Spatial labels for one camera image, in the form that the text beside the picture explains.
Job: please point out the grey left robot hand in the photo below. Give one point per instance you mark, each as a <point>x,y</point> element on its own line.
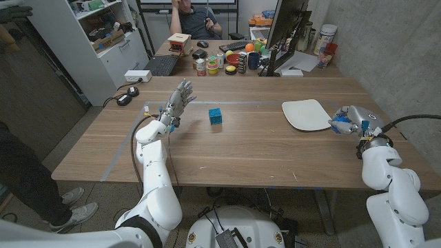
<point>175,103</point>

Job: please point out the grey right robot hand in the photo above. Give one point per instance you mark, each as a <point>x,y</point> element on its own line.
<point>361,118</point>

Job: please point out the blue spiky stress ball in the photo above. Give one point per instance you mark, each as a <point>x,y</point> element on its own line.
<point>341,119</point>

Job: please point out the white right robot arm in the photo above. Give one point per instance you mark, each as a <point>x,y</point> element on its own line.
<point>399,199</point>

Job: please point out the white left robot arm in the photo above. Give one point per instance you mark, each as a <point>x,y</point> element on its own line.
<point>156,186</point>

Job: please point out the blue block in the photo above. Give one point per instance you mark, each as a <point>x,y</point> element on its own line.
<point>215,116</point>

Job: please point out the white plate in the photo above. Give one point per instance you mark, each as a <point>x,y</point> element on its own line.
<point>305,115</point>

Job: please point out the orange ball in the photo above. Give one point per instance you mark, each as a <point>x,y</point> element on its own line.
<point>249,47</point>

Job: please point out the black laptop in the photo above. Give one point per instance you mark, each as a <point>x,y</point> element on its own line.
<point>162,65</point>

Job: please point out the red and white can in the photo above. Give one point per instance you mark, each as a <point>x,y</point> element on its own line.
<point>200,67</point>

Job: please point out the white power strip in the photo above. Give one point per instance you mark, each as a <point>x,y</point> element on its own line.
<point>138,75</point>

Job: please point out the colourful stacked rings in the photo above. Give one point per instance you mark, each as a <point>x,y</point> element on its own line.
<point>212,67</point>

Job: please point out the black power adapter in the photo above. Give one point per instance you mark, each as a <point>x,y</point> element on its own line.
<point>123,100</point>

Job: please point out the black case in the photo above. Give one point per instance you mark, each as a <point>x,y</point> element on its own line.
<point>199,54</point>

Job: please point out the wooden box with red front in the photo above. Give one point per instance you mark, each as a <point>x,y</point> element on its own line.
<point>179,43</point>

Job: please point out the small white bottle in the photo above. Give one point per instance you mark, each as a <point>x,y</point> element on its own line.
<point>220,60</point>

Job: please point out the yellow and black disc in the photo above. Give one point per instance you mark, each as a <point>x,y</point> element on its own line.
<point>230,70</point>

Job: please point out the black computer mouse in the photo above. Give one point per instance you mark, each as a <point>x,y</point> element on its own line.
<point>202,44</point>

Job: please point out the red bowl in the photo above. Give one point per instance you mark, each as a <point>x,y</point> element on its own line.
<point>232,59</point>

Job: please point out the black domino stack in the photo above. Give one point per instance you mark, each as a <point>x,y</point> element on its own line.
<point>242,63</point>

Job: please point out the white paper sheets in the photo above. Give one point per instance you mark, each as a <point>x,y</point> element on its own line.
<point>303,62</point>

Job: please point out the black keyboard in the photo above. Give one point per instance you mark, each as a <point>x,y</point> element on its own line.
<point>234,46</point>

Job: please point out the seated person in blue shirt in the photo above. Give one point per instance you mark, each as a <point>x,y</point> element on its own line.
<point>194,22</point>

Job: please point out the flat white box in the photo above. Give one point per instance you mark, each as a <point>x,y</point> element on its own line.
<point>291,73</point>

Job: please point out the dark blue mug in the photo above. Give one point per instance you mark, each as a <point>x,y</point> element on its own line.
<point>254,61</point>

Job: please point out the white canister with label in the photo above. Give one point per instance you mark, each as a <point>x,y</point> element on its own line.
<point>325,38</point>

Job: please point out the cardboard box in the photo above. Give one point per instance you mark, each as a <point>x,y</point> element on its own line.
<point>108,41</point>

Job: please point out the white shelf cabinet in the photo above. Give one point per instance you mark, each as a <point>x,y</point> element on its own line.
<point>86,65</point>

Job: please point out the grey table leg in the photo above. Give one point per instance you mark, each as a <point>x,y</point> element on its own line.
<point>324,211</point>

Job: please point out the orange box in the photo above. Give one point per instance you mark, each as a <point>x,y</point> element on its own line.
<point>260,20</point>

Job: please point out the black computer monitor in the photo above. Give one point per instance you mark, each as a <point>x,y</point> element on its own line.
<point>286,20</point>

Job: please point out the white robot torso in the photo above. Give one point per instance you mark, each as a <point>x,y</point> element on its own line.
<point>237,224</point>

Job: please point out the standing person in dark trousers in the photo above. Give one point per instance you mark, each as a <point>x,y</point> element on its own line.
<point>27,179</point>

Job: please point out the black glove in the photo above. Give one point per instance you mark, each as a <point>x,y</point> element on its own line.
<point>15,13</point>

